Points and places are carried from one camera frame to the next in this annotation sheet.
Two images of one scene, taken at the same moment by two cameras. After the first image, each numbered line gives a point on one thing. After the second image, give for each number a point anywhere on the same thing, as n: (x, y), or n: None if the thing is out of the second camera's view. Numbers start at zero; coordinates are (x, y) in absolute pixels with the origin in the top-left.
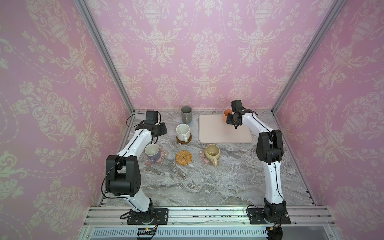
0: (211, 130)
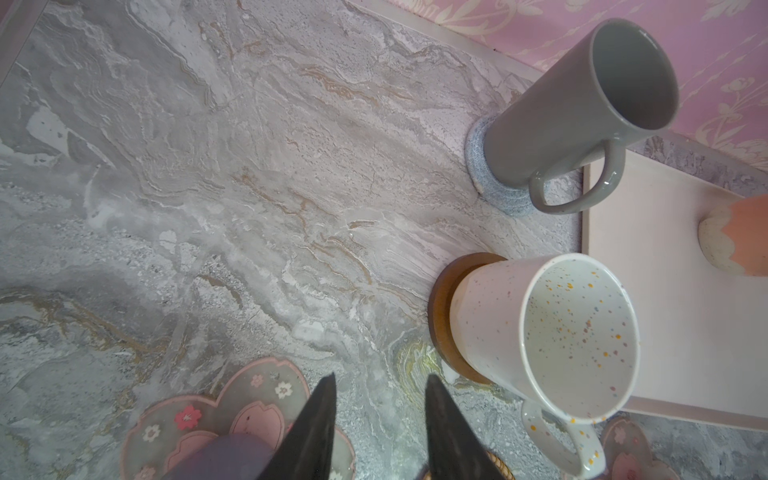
0: (703, 331)
